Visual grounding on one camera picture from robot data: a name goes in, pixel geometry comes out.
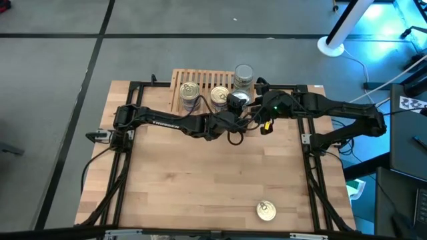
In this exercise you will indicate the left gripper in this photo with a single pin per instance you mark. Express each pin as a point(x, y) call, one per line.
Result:
point(223, 123)

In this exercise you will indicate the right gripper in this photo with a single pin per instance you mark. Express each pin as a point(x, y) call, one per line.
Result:
point(278, 106)

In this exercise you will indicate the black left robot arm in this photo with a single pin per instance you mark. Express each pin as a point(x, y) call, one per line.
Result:
point(166, 121)

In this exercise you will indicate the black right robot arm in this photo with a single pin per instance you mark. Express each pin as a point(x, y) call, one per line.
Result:
point(333, 106)

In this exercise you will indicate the wooden slatted shelf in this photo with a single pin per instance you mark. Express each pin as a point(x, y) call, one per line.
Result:
point(207, 78)

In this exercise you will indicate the silver mounting plate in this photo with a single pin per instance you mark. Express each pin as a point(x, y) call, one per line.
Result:
point(101, 134)
point(306, 138)

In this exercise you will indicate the white label sticker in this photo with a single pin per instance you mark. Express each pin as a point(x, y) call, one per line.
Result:
point(318, 86)

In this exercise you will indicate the white tower fan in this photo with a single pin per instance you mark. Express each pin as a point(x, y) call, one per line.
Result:
point(328, 49)

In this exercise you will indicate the black power strip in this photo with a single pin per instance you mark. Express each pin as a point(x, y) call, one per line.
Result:
point(375, 86)

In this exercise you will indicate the white green box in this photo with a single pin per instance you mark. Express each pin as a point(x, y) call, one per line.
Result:
point(356, 186)

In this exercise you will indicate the black desk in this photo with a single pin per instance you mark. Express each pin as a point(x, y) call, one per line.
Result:
point(407, 150)

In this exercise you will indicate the black white marker sheet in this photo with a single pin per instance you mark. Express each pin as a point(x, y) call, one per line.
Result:
point(413, 104)

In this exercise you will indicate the dark grey desk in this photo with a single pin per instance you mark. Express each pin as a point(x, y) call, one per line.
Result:
point(393, 193)

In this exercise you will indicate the dark pen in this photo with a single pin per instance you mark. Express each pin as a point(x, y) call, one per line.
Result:
point(419, 142)

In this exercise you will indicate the black computer mouse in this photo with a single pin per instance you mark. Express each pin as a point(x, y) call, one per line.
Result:
point(402, 225)

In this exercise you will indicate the black keyboard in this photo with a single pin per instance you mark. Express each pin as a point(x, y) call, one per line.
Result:
point(422, 208)

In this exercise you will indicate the black aluminium frame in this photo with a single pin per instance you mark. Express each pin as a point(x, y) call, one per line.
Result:
point(134, 86)

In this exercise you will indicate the silver metal bracket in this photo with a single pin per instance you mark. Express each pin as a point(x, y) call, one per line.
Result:
point(308, 236)
point(123, 232)

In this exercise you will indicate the grey metal bracket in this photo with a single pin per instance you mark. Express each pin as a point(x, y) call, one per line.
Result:
point(11, 149)

